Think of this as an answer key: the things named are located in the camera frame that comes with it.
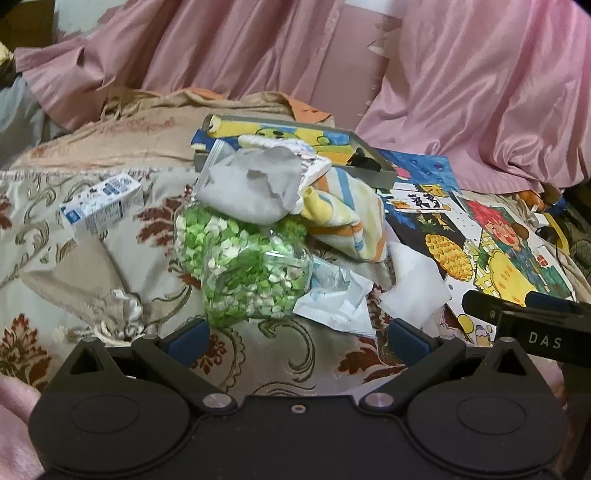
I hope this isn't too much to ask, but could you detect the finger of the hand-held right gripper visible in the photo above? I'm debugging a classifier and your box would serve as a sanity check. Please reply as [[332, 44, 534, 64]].
[[461, 289, 506, 325], [526, 292, 584, 315]]

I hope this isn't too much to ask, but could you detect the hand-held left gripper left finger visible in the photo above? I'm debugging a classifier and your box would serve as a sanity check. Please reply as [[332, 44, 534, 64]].
[[47, 318, 239, 413]]

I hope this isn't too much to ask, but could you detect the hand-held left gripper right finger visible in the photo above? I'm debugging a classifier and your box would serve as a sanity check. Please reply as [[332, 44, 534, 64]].
[[359, 318, 551, 412]]

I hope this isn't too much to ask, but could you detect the white tissue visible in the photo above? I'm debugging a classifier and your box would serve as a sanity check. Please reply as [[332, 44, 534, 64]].
[[379, 240, 454, 325]]

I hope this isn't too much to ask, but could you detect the white plastic packet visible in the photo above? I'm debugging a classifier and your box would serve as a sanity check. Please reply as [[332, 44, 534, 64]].
[[292, 267, 378, 339]]

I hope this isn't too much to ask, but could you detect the yellow striped cloth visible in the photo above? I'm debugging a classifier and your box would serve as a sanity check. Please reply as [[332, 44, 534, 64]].
[[299, 166, 389, 264]]

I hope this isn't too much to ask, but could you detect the grey cloth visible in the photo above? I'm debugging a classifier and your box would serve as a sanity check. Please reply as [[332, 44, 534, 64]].
[[196, 145, 309, 225]]

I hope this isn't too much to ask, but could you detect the grey tray with cartoon print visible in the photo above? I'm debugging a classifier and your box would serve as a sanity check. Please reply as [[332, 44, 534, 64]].
[[193, 113, 399, 191]]

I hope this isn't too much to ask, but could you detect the white printed cloth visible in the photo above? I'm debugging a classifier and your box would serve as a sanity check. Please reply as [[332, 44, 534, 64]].
[[237, 134, 334, 204]]

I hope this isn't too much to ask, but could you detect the red-haired figure painting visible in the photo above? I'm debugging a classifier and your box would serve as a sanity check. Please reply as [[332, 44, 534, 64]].
[[445, 193, 579, 347]]

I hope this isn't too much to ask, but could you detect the floral patterned bedspread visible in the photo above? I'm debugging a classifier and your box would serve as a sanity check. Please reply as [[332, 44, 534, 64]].
[[0, 165, 467, 400]]

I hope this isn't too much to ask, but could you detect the bag of green pieces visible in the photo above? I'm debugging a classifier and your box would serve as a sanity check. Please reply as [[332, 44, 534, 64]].
[[173, 198, 315, 329]]

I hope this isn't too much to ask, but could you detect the blue cartoon painting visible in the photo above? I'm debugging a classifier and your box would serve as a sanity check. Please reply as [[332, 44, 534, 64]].
[[369, 148, 477, 283]]

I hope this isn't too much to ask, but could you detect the small orange object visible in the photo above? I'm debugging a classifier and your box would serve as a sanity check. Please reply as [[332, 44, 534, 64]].
[[524, 188, 564, 210]]

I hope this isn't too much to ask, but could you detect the small white blue carton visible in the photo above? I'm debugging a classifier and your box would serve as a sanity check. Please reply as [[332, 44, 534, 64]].
[[59, 172, 145, 237]]

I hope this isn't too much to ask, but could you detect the clear zip bag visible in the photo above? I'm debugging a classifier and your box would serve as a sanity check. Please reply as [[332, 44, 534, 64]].
[[196, 138, 242, 186]]

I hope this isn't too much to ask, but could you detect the small black object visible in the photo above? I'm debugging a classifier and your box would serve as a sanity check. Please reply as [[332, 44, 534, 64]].
[[345, 147, 385, 172]]

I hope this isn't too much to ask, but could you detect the pink fleece blanket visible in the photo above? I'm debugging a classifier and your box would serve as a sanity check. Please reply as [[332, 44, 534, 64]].
[[0, 369, 49, 480]]

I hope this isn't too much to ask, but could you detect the pink satin curtain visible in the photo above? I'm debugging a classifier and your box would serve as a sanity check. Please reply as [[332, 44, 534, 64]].
[[355, 0, 591, 195], [14, 0, 345, 132]]

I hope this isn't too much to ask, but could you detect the tan satin bedspread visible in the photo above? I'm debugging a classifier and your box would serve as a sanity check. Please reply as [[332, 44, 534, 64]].
[[9, 88, 337, 172]]

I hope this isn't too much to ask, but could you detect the orange cloth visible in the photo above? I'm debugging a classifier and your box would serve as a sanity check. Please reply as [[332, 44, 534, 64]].
[[189, 88, 334, 121]]

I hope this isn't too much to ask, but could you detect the grey duvet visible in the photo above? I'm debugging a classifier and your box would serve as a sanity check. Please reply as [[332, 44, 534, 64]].
[[0, 74, 49, 155]]

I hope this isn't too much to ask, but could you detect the wooden headboard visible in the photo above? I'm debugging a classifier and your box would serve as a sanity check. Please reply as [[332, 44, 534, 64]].
[[0, 0, 57, 48]]

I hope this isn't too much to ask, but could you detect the black cable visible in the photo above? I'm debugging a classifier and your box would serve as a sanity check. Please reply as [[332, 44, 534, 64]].
[[531, 215, 575, 278]]

